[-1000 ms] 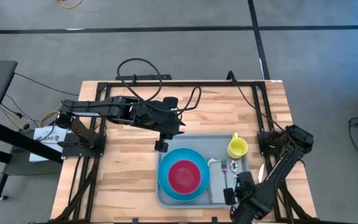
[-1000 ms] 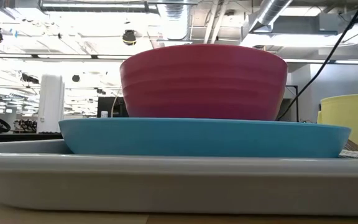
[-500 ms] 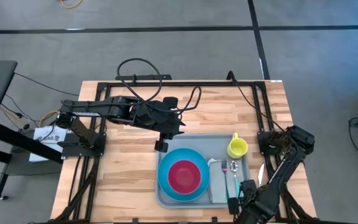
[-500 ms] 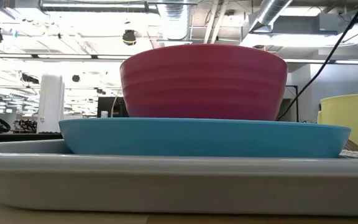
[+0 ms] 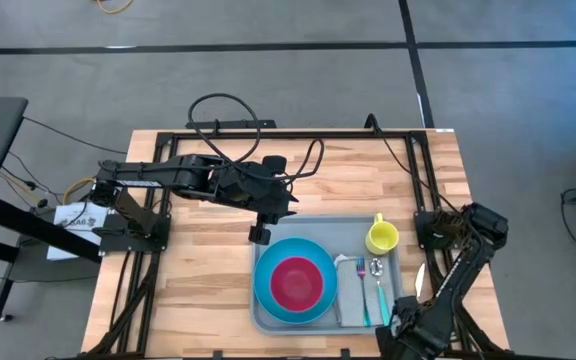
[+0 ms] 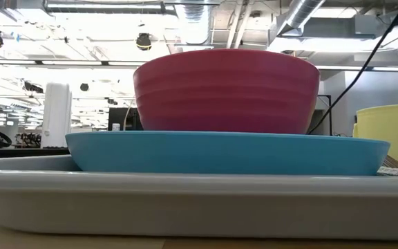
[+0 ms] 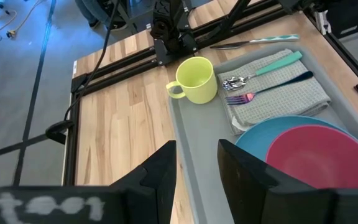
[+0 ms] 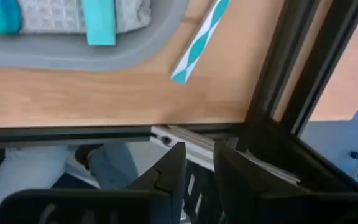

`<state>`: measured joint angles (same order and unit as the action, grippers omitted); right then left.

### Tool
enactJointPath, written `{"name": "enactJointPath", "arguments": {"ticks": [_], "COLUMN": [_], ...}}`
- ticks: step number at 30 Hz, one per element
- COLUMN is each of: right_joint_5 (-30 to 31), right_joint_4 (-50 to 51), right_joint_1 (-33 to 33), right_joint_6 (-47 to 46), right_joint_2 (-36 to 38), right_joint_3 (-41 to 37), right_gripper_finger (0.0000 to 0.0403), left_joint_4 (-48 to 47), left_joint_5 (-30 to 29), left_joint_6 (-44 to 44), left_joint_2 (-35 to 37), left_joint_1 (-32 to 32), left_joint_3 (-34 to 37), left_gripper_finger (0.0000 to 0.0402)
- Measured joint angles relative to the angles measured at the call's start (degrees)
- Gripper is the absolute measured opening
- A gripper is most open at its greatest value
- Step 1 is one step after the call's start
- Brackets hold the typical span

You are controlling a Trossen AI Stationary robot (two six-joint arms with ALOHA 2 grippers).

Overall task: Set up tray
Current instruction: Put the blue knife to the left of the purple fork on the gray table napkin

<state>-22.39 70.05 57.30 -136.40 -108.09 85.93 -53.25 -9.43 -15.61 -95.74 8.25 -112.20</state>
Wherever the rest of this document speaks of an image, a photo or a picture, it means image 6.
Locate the black monitor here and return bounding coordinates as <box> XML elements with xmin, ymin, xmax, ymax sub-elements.
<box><xmin>108</xmin><ymin>107</ymin><xmax>143</xmax><ymax>132</ymax></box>

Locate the silver ventilation duct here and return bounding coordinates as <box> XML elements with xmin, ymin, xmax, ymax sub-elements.
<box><xmin>174</xmin><ymin>0</ymin><xmax>214</xmax><ymax>51</ymax></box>
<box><xmin>269</xmin><ymin>0</ymin><xmax>326</xmax><ymax>44</ymax></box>

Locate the black ceiling dome camera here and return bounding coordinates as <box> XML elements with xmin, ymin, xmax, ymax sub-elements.
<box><xmin>135</xmin><ymin>33</ymin><xmax>153</xmax><ymax>52</ymax></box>

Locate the yellow mug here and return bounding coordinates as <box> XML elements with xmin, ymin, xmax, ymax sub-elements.
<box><xmin>352</xmin><ymin>104</ymin><xmax>398</xmax><ymax>167</ymax></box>

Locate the black aluminium table frame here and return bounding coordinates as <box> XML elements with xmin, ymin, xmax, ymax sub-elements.
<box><xmin>0</xmin><ymin>147</ymin><xmax>71</xmax><ymax>160</ymax></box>

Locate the black background station frame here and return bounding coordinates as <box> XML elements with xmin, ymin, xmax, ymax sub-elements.
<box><xmin>318</xmin><ymin>93</ymin><xmax>333</xmax><ymax>136</ymax></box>

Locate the blue plate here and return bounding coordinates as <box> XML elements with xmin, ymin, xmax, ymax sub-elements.
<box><xmin>65</xmin><ymin>130</ymin><xmax>391</xmax><ymax>176</ymax></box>

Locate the white pillar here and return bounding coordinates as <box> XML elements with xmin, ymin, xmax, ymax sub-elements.
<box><xmin>41</xmin><ymin>82</ymin><xmax>73</xmax><ymax>149</ymax></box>

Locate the grey plastic tray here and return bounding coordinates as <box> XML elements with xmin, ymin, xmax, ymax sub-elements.
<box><xmin>0</xmin><ymin>154</ymin><xmax>398</xmax><ymax>241</ymax></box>

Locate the pink ribbed bowl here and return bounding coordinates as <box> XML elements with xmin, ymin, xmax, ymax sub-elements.
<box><xmin>133</xmin><ymin>48</ymin><xmax>321</xmax><ymax>135</ymax></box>

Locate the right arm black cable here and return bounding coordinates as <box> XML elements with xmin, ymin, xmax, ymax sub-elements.
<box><xmin>307</xmin><ymin>0</ymin><xmax>398</xmax><ymax>135</ymax></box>

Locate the long ceiling light strip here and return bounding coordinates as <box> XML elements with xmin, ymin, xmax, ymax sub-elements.
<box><xmin>0</xmin><ymin>59</ymin><xmax>148</xmax><ymax>67</ymax></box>

